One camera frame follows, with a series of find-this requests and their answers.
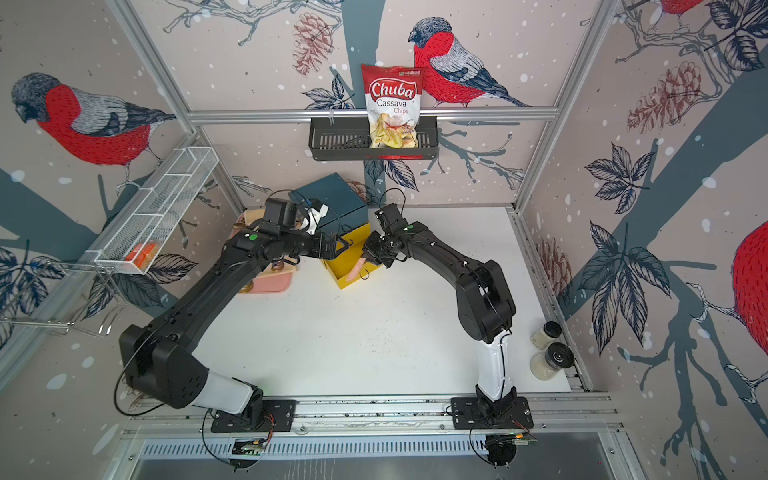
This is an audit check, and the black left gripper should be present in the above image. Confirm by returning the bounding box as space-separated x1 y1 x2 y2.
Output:
281 228 351 259

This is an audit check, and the yellow bottom drawer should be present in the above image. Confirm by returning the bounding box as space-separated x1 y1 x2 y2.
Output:
323 223 379 289

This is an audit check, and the teal drawer cabinet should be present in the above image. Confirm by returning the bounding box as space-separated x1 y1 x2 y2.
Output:
289 173 368 235

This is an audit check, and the pink fruit knife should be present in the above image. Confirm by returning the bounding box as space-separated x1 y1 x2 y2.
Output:
346 257 366 282

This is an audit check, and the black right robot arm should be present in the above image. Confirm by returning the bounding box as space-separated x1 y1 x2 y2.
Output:
363 203 517 419

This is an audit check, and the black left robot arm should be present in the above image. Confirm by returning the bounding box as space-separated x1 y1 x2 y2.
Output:
118 198 350 425

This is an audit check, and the pink tray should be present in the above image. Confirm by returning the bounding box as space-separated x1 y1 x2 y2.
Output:
239 260 298 294

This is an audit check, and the Chuba cassava chips bag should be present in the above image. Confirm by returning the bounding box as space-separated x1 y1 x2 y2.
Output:
361 64 422 149

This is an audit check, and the orange item in shelf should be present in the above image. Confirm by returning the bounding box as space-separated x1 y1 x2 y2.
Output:
125 242 159 270

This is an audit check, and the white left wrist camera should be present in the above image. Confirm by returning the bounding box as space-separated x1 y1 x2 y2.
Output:
300 200 329 235

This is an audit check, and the black wire wall basket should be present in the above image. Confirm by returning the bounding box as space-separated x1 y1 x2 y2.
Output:
309 116 439 161

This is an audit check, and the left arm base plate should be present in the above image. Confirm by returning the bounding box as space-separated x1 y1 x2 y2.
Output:
211 399 298 433

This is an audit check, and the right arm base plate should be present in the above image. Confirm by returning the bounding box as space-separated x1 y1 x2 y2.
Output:
449 397 534 430

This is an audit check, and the wire hook rack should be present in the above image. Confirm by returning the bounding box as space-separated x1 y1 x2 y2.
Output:
1 259 127 337

